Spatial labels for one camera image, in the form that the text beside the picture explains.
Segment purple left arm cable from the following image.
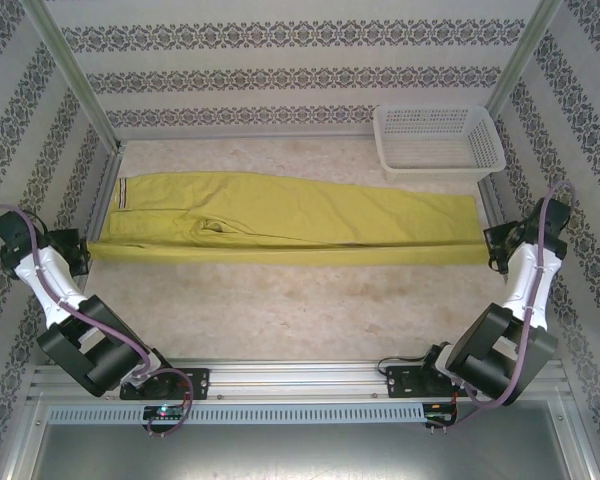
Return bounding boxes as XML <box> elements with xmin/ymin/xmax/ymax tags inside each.
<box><xmin>0</xmin><ymin>203</ymin><xmax>194</xmax><ymax>437</ymax></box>

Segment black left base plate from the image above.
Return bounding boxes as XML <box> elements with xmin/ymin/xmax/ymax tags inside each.
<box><xmin>119</xmin><ymin>367</ymin><xmax>212</xmax><ymax>401</ymax></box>

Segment aluminium rear rail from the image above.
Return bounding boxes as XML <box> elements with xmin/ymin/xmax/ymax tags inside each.
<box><xmin>118</xmin><ymin>130</ymin><xmax>381</xmax><ymax>144</ymax></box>

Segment grey slotted cable duct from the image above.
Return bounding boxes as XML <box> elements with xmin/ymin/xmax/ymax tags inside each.
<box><xmin>44</xmin><ymin>403</ymin><xmax>426</xmax><ymax>426</ymax></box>

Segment small circuit board red wire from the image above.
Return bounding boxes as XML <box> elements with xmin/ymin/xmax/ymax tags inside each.
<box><xmin>426</xmin><ymin>402</ymin><xmax>459</xmax><ymax>424</ymax></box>

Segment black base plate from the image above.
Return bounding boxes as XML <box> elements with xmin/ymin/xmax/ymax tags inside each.
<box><xmin>119</xmin><ymin>367</ymin><xmax>212</xmax><ymax>401</ymax></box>
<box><xmin>385</xmin><ymin>364</ymin><xmax>479</xmax><ymax>400</ymax></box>

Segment aluminium mounting rail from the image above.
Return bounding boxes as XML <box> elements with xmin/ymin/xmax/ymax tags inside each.
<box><xmin>27</xmin><ymin>363</ymin><xmax>574</xmax><ymax>401</ymax></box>

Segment grey metal panel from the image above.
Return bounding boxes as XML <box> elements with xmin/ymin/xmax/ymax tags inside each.
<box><xmin>9</xmin><ymin>424</ymin><xmax>596</xmax><ymax>480</ymax></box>

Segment aluminium frame post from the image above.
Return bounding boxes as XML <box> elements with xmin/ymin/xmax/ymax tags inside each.
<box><xmin>24</xmin><ymin>0</ymin><xmax>127</xmax><ymax>154</ymax></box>
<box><xmin>483</xmin><ymin>0</ymin><xmax>576</xmax><ymax>124</ymax></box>

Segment small circuit board green light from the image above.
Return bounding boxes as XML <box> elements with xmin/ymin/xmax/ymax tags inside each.
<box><xmin>143</xmin><ymin>404</ymin><xmax>186</xmax><ymax>420</ymax></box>

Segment white plastic mesh basket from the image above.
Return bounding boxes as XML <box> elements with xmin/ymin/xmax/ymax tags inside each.
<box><xmin>372</xmin><ymin>104</ymin><xmax>507</xmax><ymax>184</ymax></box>

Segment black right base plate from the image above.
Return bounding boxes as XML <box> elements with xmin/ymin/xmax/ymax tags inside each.
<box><xmin>385</xmin><ymin>364</ymin><xmax>479</xmax><ymax>400</ymax></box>

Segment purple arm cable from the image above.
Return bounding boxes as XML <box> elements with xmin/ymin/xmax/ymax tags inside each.
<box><xmin>0</xmin><ymin>203</ymin><xmax>194</xmax><ymax>437</ymax></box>
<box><xmin>449</xmin><ymin>180</ymin><xmax>577</xmax><ymax>427</ymax></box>

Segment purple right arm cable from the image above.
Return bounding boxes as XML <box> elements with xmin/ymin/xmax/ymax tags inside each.
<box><xmin>449</xmin><ymin>180</ymin><xmax>577</xmax><ymax>427</ymax></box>

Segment yellow long pants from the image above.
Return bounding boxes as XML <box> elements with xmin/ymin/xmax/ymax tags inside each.
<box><xmin>88</xmin><ymin>172</ymin><xmax>485</xmax><ymax>266</ymax></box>

